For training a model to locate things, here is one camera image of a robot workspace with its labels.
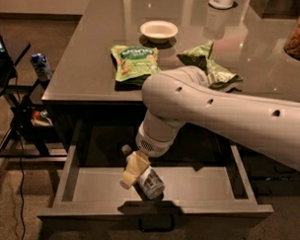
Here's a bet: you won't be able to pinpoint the clear blue plastic bottle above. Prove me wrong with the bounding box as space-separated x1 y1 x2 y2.
121 145 165 200

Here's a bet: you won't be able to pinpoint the blue drink can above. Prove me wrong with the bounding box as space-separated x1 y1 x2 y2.
31 52 53 82

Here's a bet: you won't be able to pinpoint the open grey top drawer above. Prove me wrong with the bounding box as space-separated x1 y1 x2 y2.
39 120 273 232

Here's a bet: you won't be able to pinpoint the small items on stand shelf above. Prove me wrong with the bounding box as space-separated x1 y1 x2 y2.
32 110 53 127

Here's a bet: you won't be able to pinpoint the white cup on counter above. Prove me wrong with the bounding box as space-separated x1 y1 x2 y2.
208 0 233 10

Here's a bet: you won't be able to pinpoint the crumpled green chip bag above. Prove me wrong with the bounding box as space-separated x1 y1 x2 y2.
177 40 244 92

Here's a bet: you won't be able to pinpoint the dark cabinet with lower drawers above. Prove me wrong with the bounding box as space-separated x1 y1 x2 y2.
237 145 300 197

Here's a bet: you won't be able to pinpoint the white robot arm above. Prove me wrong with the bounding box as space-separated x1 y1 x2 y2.
121 66 300 189

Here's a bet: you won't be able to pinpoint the black side stand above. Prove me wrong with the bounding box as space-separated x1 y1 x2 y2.
0 37 73 190

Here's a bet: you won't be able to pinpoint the black hanging cable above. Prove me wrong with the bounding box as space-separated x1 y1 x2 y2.
7 71 33 240

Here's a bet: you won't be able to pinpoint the black laptop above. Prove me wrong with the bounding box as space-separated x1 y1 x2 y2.
0 34 12 84

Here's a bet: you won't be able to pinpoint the metal drawer handle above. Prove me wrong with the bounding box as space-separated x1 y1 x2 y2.
138 213 175 233

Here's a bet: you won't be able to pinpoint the green snack bag with logo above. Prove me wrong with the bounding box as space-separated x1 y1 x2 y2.
111 44 161 86

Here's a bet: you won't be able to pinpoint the white paper bowl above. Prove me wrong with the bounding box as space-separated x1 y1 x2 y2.
140 21 178 44

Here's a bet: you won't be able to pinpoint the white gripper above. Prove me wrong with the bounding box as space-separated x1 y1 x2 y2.
120 124 173 190

